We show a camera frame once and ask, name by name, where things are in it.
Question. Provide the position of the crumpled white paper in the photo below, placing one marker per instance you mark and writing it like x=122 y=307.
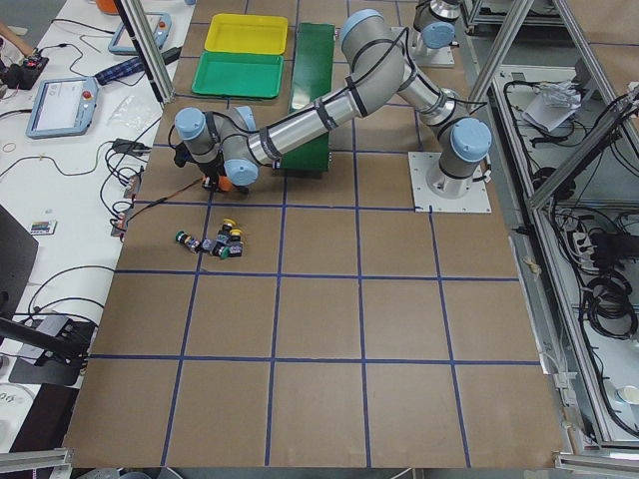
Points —
x=553 y=104

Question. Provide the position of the green push button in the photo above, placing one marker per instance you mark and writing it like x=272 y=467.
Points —
x=228 y=250
x=188 y=241

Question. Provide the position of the small colourful remote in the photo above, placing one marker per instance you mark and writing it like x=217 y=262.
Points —
x=43 y=228

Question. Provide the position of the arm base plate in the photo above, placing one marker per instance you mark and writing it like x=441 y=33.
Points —
x=434 y=57
x=434 y=192

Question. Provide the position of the yellow plastic tray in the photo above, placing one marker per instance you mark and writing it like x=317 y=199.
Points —
x=244 y=33

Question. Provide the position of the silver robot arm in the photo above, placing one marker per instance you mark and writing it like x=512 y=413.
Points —
x=380 y=66
x=429 y=11

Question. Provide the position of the green plastic tray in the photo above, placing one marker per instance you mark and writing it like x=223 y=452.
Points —
x=241 y=75

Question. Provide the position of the aluminium frame post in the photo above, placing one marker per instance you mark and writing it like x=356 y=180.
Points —
x=135 y=21

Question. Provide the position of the orange cylinder with 4680 print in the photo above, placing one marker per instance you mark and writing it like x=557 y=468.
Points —
x=225 y=185

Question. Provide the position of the green conveyor belt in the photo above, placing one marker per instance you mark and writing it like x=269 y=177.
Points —
x=311 y=79

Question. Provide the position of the yellow push button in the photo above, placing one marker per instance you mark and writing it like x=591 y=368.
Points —
x=225 y=229
x=235 y=236

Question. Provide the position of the near blue teach pendant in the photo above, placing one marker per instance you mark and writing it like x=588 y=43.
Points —
x=63 y=108

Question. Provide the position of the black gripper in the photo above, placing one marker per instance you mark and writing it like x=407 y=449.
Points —
x=210 y=174

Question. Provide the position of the black power adapter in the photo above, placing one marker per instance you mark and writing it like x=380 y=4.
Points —
x=171 y=55

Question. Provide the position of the clear plastic bag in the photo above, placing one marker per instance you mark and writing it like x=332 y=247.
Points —
x=133 y=112

